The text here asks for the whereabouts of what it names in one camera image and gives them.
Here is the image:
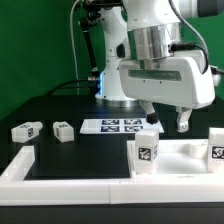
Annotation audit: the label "white U-shaped obstacle fence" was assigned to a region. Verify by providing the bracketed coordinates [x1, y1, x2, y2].
[0, 146, 224, 206]

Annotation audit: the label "white fiducial marker sheet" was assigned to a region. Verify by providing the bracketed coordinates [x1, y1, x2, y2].
[80, 118, 164, 134]

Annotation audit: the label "white square tabletop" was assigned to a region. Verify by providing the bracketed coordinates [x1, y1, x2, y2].
[127, 139, 224, 184]

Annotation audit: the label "black cable bundle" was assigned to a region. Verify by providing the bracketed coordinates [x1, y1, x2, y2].
[44, 78, 101, 98]

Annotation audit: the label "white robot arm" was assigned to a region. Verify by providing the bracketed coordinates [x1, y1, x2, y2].
[97, 0, 224, 132]

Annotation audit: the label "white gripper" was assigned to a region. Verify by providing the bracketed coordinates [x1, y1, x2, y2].
[119, 57, 215, 133]

